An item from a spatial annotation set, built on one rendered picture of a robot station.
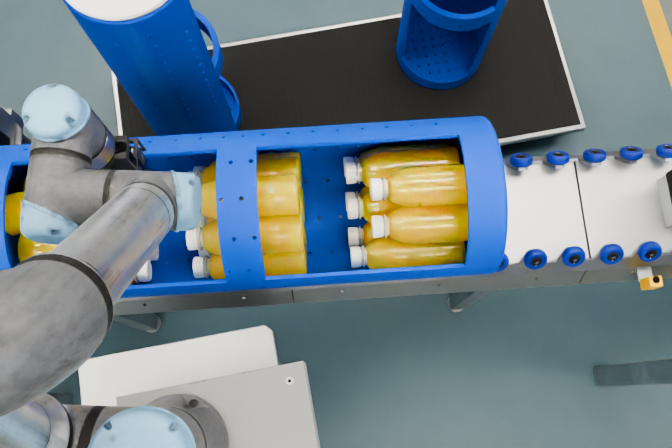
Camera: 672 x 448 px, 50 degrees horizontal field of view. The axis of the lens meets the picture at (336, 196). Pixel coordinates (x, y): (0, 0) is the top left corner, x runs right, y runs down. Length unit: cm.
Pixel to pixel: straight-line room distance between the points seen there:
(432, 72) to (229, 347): 146
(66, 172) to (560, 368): 183
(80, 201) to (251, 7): 188
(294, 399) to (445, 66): 156
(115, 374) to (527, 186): 87
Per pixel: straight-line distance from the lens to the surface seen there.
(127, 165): 111
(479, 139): 122
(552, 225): 152
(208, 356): 122
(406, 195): 122
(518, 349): 242
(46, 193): 95
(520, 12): 261
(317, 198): 143
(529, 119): 245
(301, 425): 112
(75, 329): 60
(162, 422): 93
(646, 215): 159
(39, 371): 58
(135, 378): 124
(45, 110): 96
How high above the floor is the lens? 235
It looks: 75 degrees down
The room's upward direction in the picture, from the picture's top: straight up
